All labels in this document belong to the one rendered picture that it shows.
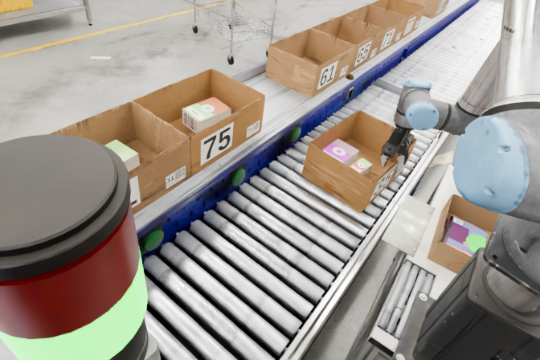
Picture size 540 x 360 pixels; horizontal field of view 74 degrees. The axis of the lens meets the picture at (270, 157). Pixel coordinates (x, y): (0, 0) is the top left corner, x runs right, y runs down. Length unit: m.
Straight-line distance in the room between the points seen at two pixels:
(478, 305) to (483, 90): 0.59
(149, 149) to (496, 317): 1.12
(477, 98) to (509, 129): 0.57
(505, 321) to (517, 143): 0.44
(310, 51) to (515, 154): 1.67
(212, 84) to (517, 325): 1.27
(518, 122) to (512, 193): 0.11
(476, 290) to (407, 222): 0.58
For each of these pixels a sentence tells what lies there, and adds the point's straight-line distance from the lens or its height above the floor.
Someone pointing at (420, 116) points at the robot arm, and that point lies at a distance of 1.20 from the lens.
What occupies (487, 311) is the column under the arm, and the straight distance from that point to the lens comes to 0.94.
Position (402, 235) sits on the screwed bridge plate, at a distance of 1.42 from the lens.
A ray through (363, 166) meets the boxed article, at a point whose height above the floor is 0.80.
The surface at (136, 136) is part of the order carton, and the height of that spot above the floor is 0.90.
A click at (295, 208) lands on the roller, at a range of 1.37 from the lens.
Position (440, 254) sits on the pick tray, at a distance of 1.37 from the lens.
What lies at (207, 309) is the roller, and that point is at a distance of 1.11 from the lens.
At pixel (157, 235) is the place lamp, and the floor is 0.83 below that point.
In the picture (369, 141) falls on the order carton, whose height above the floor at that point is 0.79.
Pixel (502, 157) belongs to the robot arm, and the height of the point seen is 1.45.
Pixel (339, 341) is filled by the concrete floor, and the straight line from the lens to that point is 1.97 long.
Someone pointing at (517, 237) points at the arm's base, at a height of 1.24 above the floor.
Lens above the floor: 1.74
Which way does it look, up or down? 39 degrees down
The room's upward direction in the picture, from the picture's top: 9 degrees clockwise
